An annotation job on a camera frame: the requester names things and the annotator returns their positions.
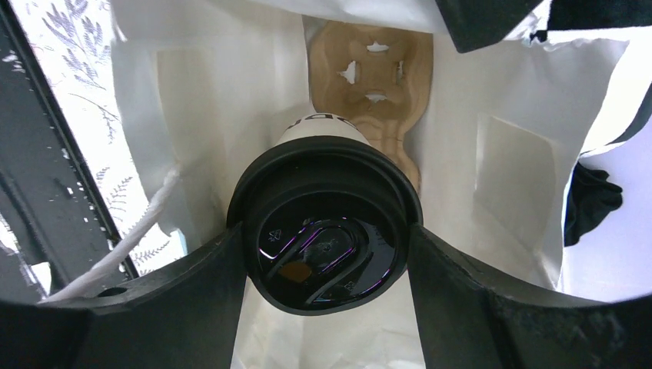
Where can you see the black cloth bundle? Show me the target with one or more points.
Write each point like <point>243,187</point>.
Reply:
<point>591,198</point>

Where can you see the single brown cup carrier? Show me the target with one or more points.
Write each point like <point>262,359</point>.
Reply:
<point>377,78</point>

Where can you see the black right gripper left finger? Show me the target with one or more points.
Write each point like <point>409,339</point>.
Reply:
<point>184,315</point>

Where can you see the white paper bag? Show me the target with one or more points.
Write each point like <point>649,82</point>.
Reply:
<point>205,87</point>

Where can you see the floral table mat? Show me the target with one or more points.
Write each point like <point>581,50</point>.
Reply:
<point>86,127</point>

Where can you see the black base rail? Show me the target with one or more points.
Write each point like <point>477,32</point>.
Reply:
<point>46,178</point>

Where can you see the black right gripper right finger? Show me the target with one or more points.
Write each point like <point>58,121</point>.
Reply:
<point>471,315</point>

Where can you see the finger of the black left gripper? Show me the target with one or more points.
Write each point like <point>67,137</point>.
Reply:
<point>475,24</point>

